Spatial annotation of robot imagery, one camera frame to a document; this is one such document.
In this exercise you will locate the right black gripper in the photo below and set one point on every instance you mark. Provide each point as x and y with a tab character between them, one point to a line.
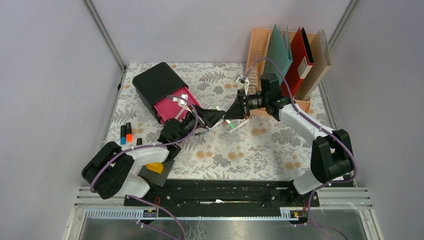
238	110

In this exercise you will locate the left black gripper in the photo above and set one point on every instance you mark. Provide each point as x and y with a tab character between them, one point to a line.
211	116

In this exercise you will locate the pink capped white marker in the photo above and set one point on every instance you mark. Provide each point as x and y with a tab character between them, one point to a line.
241	124

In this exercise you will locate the black pink drawer box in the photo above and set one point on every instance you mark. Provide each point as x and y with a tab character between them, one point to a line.
155	84

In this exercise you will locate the teal folder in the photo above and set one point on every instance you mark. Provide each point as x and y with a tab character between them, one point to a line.
279	51

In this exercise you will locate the red folder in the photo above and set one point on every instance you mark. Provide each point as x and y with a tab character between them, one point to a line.
302	62

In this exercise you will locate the beige folder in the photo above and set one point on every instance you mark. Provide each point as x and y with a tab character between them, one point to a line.
322	63

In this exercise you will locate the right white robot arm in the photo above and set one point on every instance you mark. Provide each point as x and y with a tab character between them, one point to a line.
331	155

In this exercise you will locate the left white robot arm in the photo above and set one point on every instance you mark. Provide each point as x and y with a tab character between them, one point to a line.
114	171

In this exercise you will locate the floral table mat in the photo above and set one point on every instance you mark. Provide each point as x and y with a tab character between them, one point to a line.
262	149

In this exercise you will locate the yellow toy block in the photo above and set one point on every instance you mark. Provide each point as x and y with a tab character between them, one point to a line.
156	167

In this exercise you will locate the peach plastic file organizer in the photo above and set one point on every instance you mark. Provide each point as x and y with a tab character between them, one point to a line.
258	47

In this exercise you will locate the orange highlighter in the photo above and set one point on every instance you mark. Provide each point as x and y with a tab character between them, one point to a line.
129	135

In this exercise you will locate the blue highlighter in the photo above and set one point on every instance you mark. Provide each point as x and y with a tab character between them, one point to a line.
123	135

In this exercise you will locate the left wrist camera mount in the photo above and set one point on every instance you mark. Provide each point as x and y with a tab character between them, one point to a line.
183	102

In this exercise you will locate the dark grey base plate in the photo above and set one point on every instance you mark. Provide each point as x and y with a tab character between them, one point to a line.
155	178

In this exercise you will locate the black mounting rail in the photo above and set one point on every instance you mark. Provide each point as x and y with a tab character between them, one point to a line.
228	198

